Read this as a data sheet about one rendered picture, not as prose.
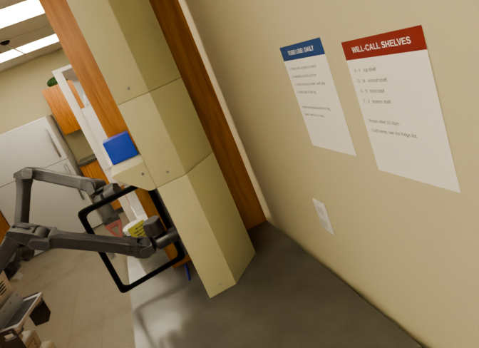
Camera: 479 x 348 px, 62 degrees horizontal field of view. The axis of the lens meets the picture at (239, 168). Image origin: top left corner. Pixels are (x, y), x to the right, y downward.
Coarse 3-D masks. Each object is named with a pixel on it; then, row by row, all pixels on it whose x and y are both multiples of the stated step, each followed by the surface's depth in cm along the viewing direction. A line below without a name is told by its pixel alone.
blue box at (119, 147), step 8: (112, 136) 154; (120, 136) 146; (128, 136) 147; (104, 144) 145; (112, 144) 146; (120, 144) 147; (128, 144) 148; (112, 152) 146; (120, 152) 147; (128, 152) 148; (136, 152) 149; (112, 160) 147; (120, 160) 148
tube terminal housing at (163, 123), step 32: (160, 96) 132; (128, 128) 128; (160, 128) 131; (192, 128) 144; (160, 160) 133; (192, 160) 141; (160, 192) 135; (192, 192) 138; (224, 192) 154; (192, 224) 140; (224, 224) 150; (192, 256) 143; (224, 256) 147; (224, 288) 149
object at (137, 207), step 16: (144, 192) 164; (112, 208) 159; (128, 208) 162; (144, 208) 164; (96, 224) 157; (112, 224) 160; (128, 224) 163; (128, 256) 164; (160, 256) 170; (176, 256) 173; (128, 272) 165; (144, 272) 168
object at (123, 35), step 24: (72, 0) 117; (96, 0) 119; (120, 0) 124; (144, 0) 134; (96, 24) 120; (120, 24) 122; (144, 24) 132; (96, 48) 121; (120, 48) 123; (144, 48) 130; (168, 48) 140; (120, 72) 124; (144, 72) 128; (168, 72) 138; (120, 96) 126
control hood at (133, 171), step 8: (128, 160) 144; (136, 160) 138; (112, 168) 142; (120, 168) 136; (128, 168) 131; (136, 168) 131; (144, 168) 132; (112, 176) 130; (120, 176) 130; (128, 176) 131; (136, 176) 132; (144, 176) 132; (136, 184) 132; (144, 184) 133; (152, 184) 134
